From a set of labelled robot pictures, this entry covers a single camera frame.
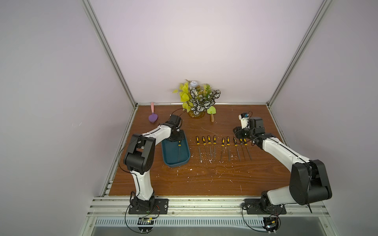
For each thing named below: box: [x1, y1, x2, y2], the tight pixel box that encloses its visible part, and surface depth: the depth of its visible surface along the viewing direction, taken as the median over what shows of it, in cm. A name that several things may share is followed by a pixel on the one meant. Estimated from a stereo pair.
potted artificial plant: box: [172, 79, 221, 119], surface depth 93 cm
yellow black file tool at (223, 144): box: [220, 137, 225, 162], surface depth 99 cm
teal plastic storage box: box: [161, 130, 191, 168], surface depth 92 cm
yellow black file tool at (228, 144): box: [226, 136, 231, 162], surface depth 97 cm
